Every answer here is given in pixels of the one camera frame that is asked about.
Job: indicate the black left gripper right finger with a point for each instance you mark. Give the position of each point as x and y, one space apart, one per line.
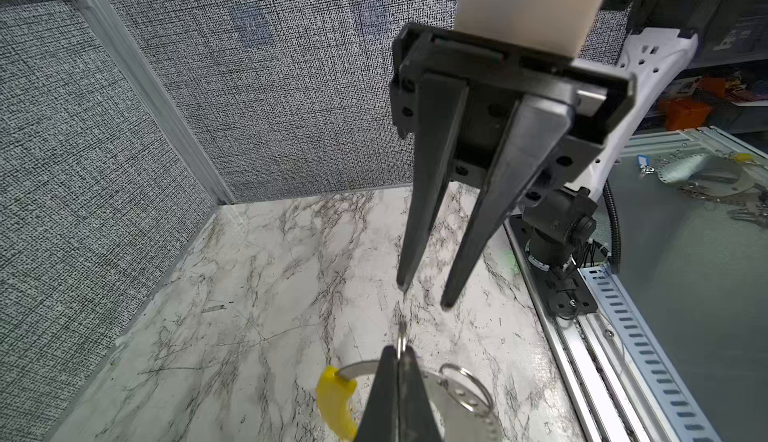
416 422

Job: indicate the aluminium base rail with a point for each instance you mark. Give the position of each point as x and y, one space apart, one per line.
621 383

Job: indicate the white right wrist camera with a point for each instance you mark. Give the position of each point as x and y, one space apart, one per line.
555 26

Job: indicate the yellow capped key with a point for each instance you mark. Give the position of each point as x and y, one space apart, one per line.
333 394

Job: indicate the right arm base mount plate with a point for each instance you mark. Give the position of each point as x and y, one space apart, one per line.
565 297

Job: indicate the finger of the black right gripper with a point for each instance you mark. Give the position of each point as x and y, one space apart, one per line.
535 129
440 105

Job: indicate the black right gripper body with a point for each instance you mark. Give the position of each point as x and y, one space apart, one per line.
499 75

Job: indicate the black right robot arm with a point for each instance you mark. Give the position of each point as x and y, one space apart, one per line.
653 41

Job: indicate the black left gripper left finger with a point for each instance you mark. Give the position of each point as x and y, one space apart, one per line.
380 417

